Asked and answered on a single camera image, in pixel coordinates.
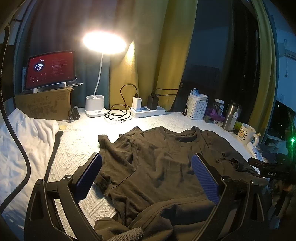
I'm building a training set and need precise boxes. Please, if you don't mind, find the white cartoon mug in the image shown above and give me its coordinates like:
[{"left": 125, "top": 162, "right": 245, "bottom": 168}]
[{"left": 237, "top": 123, "right": 261, "bottom": 146}]

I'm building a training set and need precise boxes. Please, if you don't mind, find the dark brown t-shirt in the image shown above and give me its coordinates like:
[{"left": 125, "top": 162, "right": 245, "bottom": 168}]
[{"left": 94, "top": 126, "right": 267, "bottom": 240}]

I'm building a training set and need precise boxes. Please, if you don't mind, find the white desk lamp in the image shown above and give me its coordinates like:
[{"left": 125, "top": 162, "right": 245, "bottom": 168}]
[{"left": 82, "top": 31, "right": 126, "bottom": 118}]

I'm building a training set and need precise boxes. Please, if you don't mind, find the black charger plug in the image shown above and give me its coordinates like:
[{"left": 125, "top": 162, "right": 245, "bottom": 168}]
[{"left": 147, "top": 93, "right": 159, "bottom": 110}]

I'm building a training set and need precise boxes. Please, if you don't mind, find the black braided cable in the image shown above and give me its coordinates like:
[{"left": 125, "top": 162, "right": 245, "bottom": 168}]
[{"left": 0, "top": 24, "right": 32, "bottom": 214}]

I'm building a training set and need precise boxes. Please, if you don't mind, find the white textured bed cover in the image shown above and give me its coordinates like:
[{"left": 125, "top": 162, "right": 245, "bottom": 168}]
[{"left": 4, "top": 106, "right": 269, "bottom": 239}]

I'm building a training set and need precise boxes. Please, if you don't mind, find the white folded cloth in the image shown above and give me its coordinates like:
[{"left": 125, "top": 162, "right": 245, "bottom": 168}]
[{"left": 0, "top": 107, "right": 60, "bottom": 216}]

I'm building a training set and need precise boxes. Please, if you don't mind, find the white charger plug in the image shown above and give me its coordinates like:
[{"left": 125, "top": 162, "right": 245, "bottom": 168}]
[{"left": 132, "top": 96, "right": 142, "bottom": 111}]

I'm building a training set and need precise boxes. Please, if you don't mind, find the stainless steel tumbler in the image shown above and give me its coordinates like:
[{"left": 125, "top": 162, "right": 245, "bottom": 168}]
[{"left": 222, "top": 102, "right": 241, "bottom": 132}]

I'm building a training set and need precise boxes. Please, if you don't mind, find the tablet with red screen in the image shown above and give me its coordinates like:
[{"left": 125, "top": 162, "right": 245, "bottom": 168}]
[{"left": 24, "top": 51, "right": 76, "bottom": 90}]

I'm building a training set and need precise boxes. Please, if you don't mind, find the white cream tube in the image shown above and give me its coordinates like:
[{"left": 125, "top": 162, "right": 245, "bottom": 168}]
[{"left": 246, "top": 142, "right": 264, "bottom": 161}]

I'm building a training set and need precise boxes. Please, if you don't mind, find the yellow curtain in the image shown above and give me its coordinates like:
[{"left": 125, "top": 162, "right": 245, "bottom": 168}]
[{"left": 109, "top": 1, "right": 198, "bottom": 109}]

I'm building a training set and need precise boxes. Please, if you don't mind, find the black coiled charging cable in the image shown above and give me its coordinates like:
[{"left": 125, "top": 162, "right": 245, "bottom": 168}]
[{"left": 104, "top": 83, "right": 139, "bottom": 121}]

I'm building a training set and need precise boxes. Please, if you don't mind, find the black strap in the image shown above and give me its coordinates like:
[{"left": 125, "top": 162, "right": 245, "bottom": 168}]
[{"left": 43, "top": 130, "right": 64, "bottom": 183}]

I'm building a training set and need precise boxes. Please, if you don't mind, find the white power strip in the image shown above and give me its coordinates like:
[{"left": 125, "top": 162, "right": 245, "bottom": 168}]
[{"left": 132, "top": 106, "right": 166, "bottom": 118}]

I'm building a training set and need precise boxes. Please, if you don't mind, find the purple cloth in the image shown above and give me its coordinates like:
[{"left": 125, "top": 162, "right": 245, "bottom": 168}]
[{"left": 205, "top": 108, "right": 225, "bottom": 122}]

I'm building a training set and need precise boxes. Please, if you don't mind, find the white perforated plastic basket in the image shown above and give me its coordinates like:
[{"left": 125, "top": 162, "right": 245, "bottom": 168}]
[{"left": 186, "top": 88, "right": 208, "bottom": 120}]

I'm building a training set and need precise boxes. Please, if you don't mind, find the brown cardboard box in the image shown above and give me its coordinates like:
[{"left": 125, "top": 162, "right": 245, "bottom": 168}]
[{"left": 15, "top": 87, "right": 73, "bottom": 121}]

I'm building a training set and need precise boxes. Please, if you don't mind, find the bundled black cable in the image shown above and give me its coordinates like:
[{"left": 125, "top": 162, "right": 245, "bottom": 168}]
[{"left": 68, "top": 105, "right": 80, "bottom": 121}]

